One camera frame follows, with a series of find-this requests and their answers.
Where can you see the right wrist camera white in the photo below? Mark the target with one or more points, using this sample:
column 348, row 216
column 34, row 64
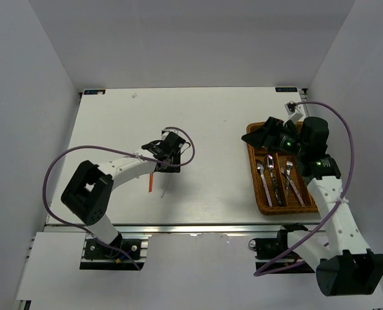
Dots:
column 295, row 113

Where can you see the fork with pink handle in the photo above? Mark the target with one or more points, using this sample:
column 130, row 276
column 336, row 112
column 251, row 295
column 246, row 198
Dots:
column 295, row 190

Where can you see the blue label right corner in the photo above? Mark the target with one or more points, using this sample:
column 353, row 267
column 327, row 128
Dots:
column 286, row 89

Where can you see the blue label corner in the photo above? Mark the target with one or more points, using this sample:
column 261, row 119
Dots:
column 286, row 89
column 94, row 92

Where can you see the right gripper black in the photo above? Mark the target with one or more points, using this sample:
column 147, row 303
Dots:
column 267, row 135

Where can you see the wicker cutlery basket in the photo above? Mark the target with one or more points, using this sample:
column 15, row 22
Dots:
column 291, row 204

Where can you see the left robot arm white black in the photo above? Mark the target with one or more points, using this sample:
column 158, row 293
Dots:
column 88, row 192

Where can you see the fork with black dotted handle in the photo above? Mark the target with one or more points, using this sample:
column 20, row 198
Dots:
column 288, row 167

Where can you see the red chopstick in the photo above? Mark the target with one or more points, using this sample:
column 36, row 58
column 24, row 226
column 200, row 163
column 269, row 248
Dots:
column 151, row 177

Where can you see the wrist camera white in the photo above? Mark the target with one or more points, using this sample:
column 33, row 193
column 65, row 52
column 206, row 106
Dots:
column 165, row 132
column 295, row 113

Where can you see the spoon with dark dotted handle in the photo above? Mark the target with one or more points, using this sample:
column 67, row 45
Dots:
column 269, row 161

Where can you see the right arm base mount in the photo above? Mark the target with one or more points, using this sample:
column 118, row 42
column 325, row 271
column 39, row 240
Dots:
column 268, row 248

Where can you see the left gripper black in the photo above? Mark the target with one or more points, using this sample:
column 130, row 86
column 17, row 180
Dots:
column 171, row 170

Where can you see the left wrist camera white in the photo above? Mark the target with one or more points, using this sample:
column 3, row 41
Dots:
column 165, row 132

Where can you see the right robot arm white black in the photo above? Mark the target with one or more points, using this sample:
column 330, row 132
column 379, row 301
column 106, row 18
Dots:
column 346, row 266

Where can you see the spoon with pink handle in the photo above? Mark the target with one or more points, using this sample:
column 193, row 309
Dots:
column 260, row 169

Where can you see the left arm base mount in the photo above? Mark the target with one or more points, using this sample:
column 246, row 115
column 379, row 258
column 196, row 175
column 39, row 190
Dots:
column 127, row 254

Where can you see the blue label left corner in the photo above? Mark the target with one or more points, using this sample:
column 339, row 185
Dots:
column 94, row 92

